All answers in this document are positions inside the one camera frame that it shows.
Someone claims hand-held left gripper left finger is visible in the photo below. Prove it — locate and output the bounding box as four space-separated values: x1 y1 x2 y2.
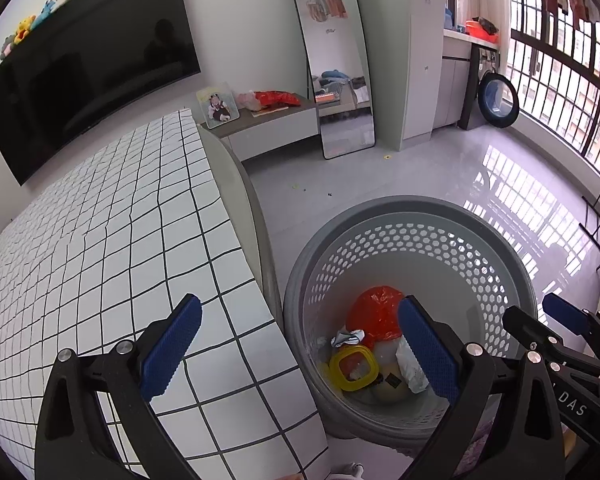
34 294 203 480

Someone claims tall white wardrobe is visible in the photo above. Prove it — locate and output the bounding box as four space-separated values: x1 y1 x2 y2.
360 0 453 151

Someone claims white wet wipes packet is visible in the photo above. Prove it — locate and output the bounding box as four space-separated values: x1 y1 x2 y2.
395 335 431 393

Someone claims black window grille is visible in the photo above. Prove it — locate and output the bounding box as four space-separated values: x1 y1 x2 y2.
500 0 600 171

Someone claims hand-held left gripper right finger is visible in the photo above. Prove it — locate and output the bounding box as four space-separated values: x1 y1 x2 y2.
397 295 566 480

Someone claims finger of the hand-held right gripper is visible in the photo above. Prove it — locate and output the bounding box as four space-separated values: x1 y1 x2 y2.
502 305 581 366
541 292 600 361

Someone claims standing floor mirror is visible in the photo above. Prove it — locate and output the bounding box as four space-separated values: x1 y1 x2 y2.
285 0 377 161

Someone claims grey nightstand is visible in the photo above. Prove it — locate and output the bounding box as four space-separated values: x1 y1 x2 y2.
202 95 317 162

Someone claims red basin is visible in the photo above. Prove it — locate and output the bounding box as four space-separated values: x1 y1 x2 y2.
464 16 501 43

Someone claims white paper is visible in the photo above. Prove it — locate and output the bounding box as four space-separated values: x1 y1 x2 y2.
330 327 366 348

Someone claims washing machine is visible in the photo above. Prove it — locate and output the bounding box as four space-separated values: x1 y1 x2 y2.
457 45 520 129

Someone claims grey counter cabinet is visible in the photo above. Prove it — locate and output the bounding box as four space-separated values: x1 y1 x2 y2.
432 27 501 128

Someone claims yellow plastic lid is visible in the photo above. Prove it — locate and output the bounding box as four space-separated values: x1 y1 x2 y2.
328 346 380 392

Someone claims purple fluffy rug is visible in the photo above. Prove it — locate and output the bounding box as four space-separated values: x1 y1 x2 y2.
450 405 498 480

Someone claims small red bag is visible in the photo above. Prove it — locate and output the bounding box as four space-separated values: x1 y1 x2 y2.
252 90 302 108

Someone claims red plastic bag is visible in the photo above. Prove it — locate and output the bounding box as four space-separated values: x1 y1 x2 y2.
346 286 406 343

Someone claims photo frame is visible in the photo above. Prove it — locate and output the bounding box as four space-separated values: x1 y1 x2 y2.
196 82 240 129

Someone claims black metal rack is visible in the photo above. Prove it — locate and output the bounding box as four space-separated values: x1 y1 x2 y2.
580 135 600 253

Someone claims black wall television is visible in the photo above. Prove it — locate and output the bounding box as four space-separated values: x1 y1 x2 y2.
0 0 202 186

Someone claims row of plush toys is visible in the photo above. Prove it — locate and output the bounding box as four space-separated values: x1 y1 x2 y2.
0 0 123 60

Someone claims grey perforated laundry basket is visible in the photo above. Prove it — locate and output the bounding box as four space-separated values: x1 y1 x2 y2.
282 196 537 448

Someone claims bed with checkered sheet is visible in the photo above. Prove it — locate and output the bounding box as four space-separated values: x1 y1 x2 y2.
0 108 329 480

